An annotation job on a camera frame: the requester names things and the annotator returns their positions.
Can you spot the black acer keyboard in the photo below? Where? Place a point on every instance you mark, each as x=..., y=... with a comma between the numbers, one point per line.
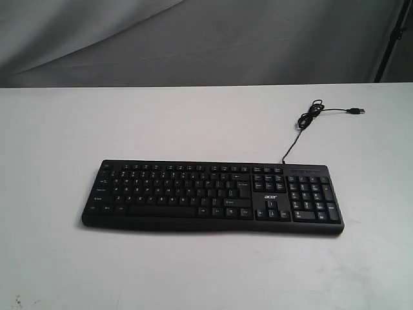
x=193, y=196

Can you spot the grey backdrop cloth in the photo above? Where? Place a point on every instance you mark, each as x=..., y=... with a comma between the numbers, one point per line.
x=193, y=43

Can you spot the black tripod stand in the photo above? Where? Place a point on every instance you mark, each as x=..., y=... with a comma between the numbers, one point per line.
x=395, y=35

